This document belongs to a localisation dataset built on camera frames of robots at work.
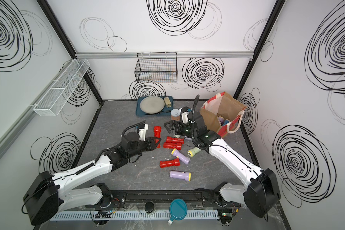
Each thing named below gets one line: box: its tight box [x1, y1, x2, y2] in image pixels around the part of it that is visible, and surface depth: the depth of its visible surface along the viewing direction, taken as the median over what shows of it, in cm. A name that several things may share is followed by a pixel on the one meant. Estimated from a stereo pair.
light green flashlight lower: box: [187, 146, 202, 158], surface depth 90 cm
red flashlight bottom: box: [159, 158, 181, 169], surface depth 85 cm
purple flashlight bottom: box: [169, 170, 192, 182], surface depth 80 cm
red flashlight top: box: [165, 136, 184, 144], surface depth 95 cm
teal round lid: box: [167, 198, 188, 226], surface depth 66 cm
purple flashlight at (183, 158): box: [171, 148, 191, 165], surface depth 88 cm
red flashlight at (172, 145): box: [162, 142, 182, 150], surface depth 92 cm
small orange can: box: [170, 108, 181, 121], surface depth 107 cm
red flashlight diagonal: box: [153, 126, 162, 149], surface depth 80 cm
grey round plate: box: [139, 95, 165, 115], surface depth 120 cm
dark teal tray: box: [135, 95, 174, 117], surface depth 114 cm
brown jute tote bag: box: [200, 91, 247, 138], surface depth 95 cm
